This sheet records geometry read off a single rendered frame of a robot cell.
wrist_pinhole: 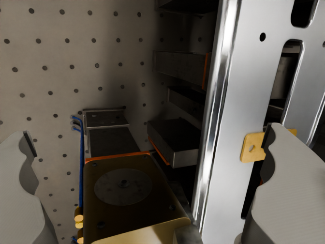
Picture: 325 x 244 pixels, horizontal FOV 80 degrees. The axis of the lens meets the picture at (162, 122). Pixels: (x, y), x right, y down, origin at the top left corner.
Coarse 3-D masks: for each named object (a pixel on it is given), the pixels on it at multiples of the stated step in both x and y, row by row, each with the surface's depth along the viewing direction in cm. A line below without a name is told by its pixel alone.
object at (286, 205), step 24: (264, 144) 11; (288, 144) 9; (264, 168) 9; (288, 168) 7; (312, 168) 7; (264, 192) 7; (288, 192) 7; (312, 192) 7; (264, 216) 6; (288, 216) 6; (312, 216) 6; (264, 240) 6; (288, 240) 5; (312, 240) 5
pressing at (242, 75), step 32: (224, 0) 17; (256, 0) 17; (288, 0) 19; (320, 0) 20; (224, 32) 18; (256, 32) 18; (288, 32) 20; (320, 32) 21; (224, 64) 19; (256, 64) 20; (320, 64) 23; (224, 96) 20; (256, 96) 21; (288, 96) 23; (320, 96) 25; (224, 128) 21; (256, 128) 23; (288, 128) 25; (320, 128) 27; (224, 160) 23; (224, 192) 25; (224, 224) 27
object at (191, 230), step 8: (168, 184) 23; (176, 184) 23; (176, 192) 21; (184, 200) 20; (184, 208) 19; (192, 216) 18; (192, 224) 18; (176, 232) 17; (184, 232) 17; (192, 232) 17; (176, 240) 16; (184, 240) 16; (192, 240) 16; (200, 240) 16
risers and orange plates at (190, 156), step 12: (156, 120) 51; (168, 120) 52; (180, 120) 53; (156, 132) 44; (168, 132) 44; (180, 132) 45; (192, 132) 45; (156, 144) 45; (168, 144) 38; (180, 144) 39; (192, 144) 39; (168, 156) 38; (180, 156) 36; (192, 156) 38
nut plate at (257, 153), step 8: (248, 136) 22; (256, 136) 23; (248, 144) 23; (256, 144) 23; (248, 152) 23; (256, 152) 24; (264, 152) 24; (240, 160) 24; (248, 160) 24; (256, 160) 24
